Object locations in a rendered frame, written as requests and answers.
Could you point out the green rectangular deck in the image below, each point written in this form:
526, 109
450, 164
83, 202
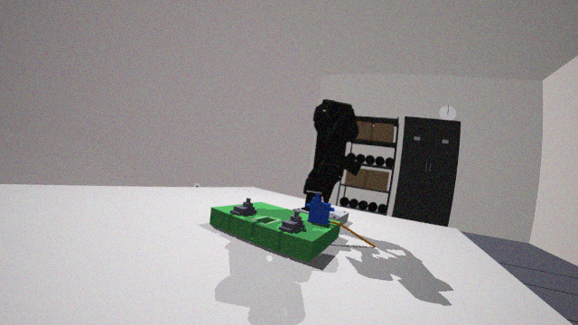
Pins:
283, 230

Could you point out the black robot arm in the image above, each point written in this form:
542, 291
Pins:
338, 125

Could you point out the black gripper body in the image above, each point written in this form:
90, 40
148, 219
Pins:
331, 166

